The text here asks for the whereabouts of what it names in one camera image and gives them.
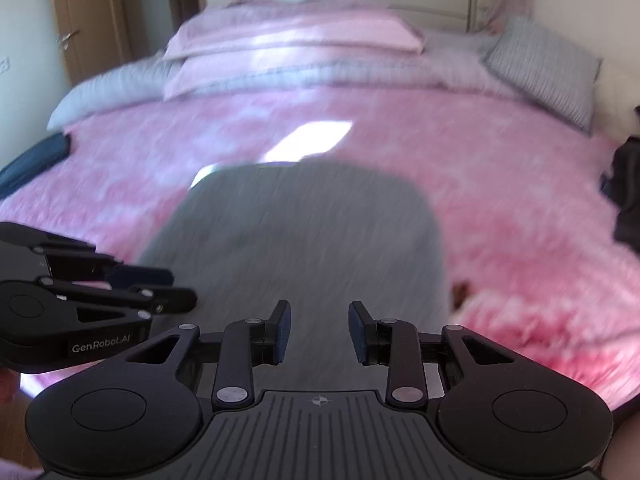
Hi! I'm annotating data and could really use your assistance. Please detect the white padded headboard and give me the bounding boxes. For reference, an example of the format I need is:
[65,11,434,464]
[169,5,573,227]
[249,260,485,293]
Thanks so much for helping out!
[593,60,640,144]

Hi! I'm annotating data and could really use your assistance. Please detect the grey striped pillow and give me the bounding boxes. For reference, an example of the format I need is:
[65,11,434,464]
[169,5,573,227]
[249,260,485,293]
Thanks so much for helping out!
[484,16,601,134]

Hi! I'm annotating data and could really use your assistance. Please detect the grey sweatpants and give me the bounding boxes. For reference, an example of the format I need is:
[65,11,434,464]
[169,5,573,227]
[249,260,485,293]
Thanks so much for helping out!
[140,158,450,391]

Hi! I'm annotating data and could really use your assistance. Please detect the pink floral blanket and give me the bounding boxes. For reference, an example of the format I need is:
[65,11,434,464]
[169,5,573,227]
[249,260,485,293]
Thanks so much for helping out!
[1,88,639,404]

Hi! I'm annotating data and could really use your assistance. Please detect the wooden door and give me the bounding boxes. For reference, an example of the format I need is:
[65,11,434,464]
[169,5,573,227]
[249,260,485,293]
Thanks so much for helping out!
[52,0,132,86]

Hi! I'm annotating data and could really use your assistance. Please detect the pink pillow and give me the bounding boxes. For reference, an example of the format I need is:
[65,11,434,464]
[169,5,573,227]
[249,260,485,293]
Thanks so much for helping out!
[164,1,425,100]

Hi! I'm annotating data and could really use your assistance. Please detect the navy blue garment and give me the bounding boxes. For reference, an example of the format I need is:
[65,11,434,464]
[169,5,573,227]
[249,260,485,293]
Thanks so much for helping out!
[0,132,72,200]

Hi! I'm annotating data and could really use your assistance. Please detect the lilac striped duvet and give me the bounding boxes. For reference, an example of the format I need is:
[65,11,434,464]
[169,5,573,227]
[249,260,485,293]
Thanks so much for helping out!
[47,0,518,132]

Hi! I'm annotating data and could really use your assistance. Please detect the black garment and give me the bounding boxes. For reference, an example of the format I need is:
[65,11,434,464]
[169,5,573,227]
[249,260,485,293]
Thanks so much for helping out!
[600,136,640,255]

